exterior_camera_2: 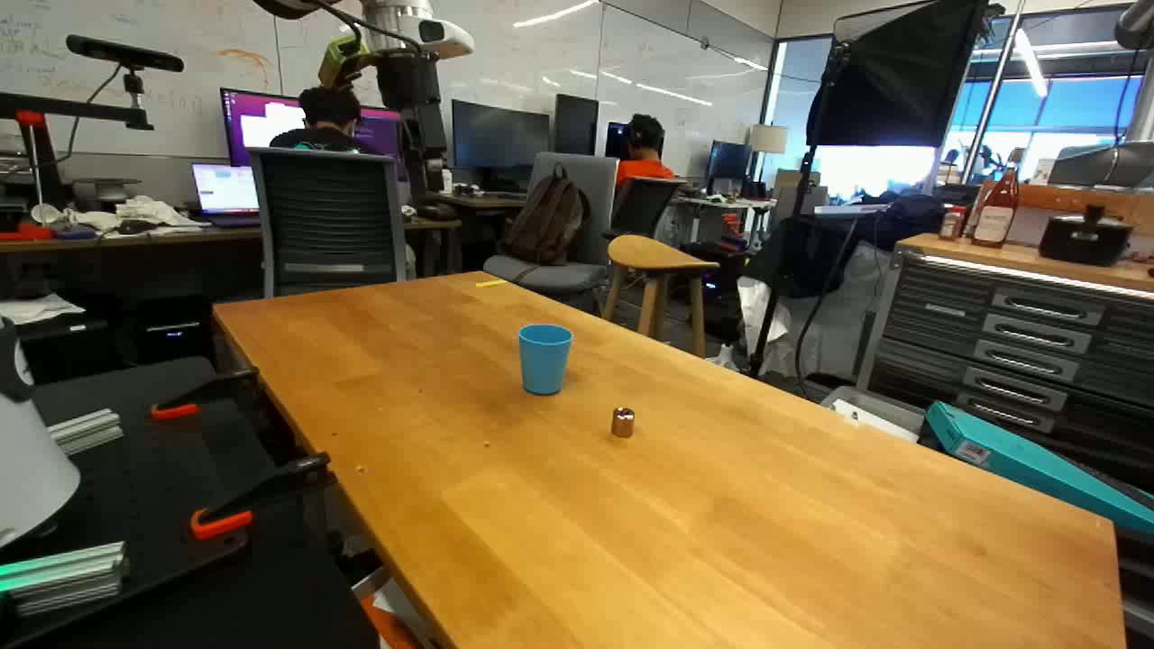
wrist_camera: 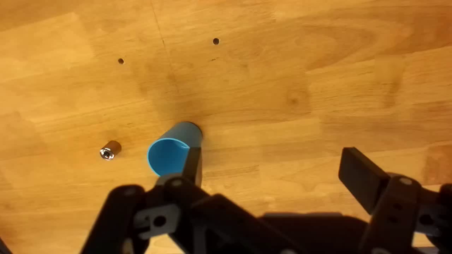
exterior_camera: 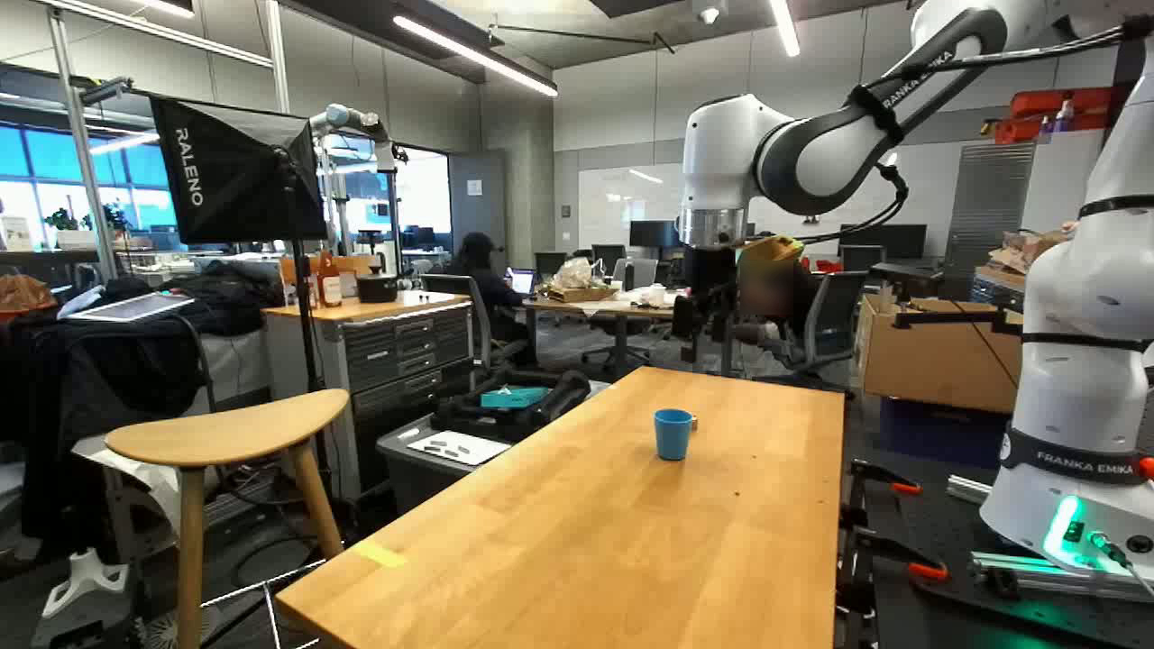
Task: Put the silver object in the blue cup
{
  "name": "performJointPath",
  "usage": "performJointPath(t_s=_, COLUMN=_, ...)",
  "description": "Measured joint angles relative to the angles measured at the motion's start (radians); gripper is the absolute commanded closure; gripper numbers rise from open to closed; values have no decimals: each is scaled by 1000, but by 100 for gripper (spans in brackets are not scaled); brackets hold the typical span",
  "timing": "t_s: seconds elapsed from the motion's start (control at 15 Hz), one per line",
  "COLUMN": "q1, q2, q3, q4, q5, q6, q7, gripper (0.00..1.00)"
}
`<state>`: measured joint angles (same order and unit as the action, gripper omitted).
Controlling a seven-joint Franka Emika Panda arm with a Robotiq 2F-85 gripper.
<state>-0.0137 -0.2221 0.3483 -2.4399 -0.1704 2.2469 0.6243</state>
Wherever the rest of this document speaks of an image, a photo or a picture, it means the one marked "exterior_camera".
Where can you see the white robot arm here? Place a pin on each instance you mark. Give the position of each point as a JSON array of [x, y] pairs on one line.
[[1074, 481]]

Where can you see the orange handled clamp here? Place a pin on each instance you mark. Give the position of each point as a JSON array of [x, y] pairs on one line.
[[900, 486]]

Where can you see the wooden stool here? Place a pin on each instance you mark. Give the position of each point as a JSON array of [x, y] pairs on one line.
[[195, 444]]

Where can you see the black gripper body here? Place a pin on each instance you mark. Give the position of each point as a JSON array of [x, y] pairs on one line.
[[711, 261]]

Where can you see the seated person in black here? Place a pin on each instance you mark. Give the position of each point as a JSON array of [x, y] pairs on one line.
[[498, 296]]

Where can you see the grey storage bin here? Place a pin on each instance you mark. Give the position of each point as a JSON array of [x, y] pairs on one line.
[[426, 461]]

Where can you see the grey office chair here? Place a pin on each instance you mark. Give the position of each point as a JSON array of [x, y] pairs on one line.
[[817, 322]]

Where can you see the blue plastic cup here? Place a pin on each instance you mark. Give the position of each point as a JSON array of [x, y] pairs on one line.
[[671, 435]]

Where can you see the black photography softbox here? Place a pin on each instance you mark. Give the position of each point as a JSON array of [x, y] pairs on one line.
[[241, 173]]

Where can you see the cardboard box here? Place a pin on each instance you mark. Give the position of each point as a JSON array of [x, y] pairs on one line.
[[939, 351]]

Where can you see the grey drawer cabinet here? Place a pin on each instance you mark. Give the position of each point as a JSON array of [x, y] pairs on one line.
[[391, 358]]

